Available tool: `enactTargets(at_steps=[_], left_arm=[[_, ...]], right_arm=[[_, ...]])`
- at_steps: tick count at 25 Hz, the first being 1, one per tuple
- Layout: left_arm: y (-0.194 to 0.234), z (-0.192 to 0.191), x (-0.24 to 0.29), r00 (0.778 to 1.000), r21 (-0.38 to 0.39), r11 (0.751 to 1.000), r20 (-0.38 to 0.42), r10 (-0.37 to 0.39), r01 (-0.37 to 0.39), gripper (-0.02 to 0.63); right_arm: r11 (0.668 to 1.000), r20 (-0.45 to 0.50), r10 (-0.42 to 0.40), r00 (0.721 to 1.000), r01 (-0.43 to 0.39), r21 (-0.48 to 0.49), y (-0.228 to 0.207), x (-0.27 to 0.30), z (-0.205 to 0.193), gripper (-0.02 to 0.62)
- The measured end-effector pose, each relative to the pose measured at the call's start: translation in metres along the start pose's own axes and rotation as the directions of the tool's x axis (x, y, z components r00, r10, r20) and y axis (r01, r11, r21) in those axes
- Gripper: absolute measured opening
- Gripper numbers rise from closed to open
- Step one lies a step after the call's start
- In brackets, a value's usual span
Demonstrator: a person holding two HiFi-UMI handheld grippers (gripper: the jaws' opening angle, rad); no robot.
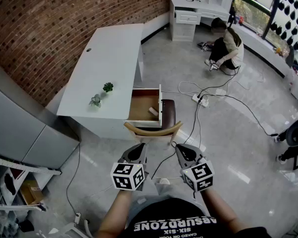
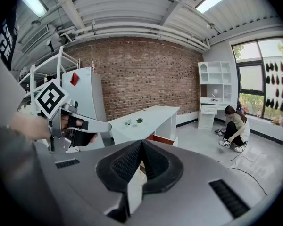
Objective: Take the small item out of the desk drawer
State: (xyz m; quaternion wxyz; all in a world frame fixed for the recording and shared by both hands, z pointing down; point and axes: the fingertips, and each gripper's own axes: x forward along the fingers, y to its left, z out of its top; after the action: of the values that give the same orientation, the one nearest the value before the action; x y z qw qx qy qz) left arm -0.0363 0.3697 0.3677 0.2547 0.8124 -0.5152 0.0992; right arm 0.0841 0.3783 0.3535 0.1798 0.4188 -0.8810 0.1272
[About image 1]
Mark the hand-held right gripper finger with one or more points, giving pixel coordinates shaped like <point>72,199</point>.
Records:
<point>179,159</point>
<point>197,152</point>

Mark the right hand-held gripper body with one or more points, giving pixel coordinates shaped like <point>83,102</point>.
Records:
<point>198,175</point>

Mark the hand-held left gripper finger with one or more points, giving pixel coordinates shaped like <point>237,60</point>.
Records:
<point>125,155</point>
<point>144,156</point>

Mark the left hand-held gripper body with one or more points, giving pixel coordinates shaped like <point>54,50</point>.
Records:
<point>124,175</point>

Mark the white drawer wooden inside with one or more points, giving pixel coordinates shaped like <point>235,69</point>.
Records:
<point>141,105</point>

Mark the person's left forearm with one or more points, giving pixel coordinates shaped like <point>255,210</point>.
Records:
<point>114,212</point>

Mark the person's right forearm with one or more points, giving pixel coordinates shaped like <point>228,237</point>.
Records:
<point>221,209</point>

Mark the person's white shoe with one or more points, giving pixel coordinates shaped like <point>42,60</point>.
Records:
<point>164,181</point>

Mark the person's grey shorts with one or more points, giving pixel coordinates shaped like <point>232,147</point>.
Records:
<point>164,191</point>

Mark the person's black t-shirt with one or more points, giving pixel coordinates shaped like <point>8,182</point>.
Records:
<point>178,212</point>

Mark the wooden chair brown seat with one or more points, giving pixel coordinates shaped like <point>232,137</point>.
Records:
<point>169,113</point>

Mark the white power strip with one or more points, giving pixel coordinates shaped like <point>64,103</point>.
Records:
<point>197,99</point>

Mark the pale leafy potted plant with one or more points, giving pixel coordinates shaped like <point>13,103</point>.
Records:
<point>95,100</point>

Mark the white charger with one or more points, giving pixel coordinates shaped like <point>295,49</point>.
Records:
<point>77,217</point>

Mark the green succulent plant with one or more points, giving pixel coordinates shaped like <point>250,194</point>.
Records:
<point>108,87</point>

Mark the black power adapter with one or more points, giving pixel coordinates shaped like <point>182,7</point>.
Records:
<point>273,134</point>

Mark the cardboard box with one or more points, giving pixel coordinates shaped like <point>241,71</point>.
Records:
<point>31,195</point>

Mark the white metal rack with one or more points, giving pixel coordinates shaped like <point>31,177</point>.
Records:
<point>27,168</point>

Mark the grey refrigerator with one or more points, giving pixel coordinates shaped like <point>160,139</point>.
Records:
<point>15,128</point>

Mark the white window bench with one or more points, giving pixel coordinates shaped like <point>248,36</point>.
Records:
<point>263,48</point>

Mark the white hutch desk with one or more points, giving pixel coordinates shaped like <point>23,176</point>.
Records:
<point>183,28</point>

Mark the yellow toy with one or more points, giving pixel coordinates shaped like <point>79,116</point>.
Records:
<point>279,51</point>

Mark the white panel black ornaments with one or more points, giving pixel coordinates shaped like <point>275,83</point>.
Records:
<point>291,14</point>

